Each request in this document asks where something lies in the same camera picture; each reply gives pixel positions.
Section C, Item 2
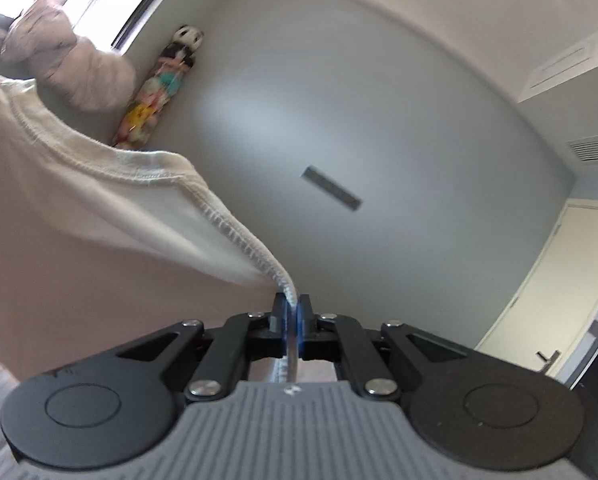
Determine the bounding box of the white louvred air vent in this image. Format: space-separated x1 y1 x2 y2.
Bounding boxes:
566 132 598 164

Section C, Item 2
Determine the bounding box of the pale pink quilted pillow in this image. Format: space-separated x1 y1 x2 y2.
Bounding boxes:
0 0 138 114

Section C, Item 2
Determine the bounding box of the white ceiling slot vent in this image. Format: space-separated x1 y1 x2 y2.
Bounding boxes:
516 42 598 104

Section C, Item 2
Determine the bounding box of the panda plush toy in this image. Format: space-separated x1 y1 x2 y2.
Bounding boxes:
162 25 206 68

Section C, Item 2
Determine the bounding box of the clear tube of plush toys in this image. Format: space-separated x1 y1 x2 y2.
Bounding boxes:
111 42 198 151

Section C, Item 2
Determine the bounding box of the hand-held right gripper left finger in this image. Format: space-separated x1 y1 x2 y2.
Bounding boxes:
113 293 286 402

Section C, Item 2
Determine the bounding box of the grey wall socket strip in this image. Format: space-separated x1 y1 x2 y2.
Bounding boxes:
301 165 363 212

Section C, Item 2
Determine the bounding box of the white T-shirt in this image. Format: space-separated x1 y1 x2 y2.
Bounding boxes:
0 69 300 396

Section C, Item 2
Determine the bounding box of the metal door handle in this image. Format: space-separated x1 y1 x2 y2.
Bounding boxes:
536 349 563 376

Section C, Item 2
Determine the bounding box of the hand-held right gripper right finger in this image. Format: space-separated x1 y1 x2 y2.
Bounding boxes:
297 293 468 402

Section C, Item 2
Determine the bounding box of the cream door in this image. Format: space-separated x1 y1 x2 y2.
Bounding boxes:
472 199 598 387

